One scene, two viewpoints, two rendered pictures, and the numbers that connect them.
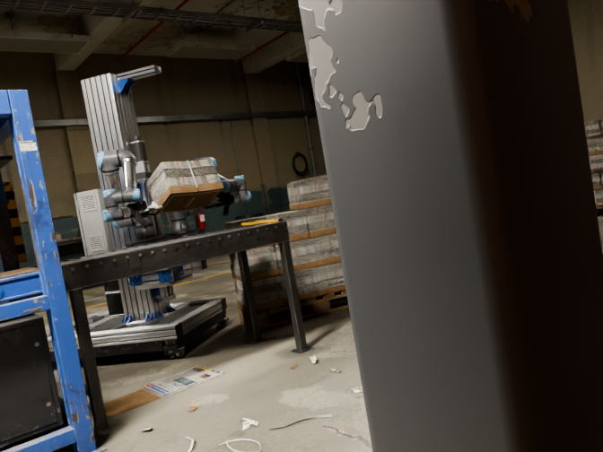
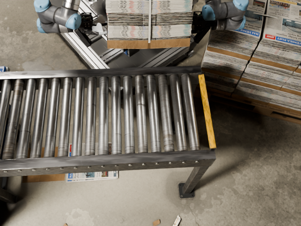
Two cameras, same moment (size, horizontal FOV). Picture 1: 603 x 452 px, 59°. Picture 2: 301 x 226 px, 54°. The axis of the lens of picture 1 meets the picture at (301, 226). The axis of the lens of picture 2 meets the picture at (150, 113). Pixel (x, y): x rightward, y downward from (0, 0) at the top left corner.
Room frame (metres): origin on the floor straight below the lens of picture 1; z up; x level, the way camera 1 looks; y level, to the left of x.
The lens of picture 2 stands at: (2.66, 0.13, 2.17)
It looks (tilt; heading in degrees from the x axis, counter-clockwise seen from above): 63 degrees down; 31
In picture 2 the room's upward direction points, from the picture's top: 4 degrees clockwise
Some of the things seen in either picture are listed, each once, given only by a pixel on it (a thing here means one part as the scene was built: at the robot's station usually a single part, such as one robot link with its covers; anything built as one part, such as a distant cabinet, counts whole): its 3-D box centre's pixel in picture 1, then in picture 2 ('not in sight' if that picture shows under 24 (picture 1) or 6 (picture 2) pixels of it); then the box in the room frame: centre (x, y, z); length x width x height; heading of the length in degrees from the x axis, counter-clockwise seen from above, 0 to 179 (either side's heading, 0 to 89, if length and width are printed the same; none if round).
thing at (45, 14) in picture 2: (113, 198); (47, 11); (3.27, 1.11, 1.11); 0.11 x 0.08 x 0.11; 101
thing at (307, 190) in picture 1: (310, 193); not in sight; (4.34, -0.12, 0.95); 0.38 x 0.29 x 0.23; 18
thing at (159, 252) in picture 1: (187, 251); (78, 165); (2.83, 0.62, 0.74); 1.34 x 0.05 x 0.12; 128
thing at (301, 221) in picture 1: (306, 260); (283, 66); (4.29, 0.01, 0.42); 1.17 x 0.39 x 0.83; 109
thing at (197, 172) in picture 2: (292, 295); (194, 178); (3.23, 0.12, 0.34); 0.06 x 0.06 x 0.68; 38
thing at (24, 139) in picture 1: (51, 275); not in sight; (2.24, 1.07, 0.77); 0.09 x 0.09 x 1.55; 38
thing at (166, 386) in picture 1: (183, 378); (92, 160); (3.01, 0.81, 0.01); 0.37 x 0.28 x 0.01; 128
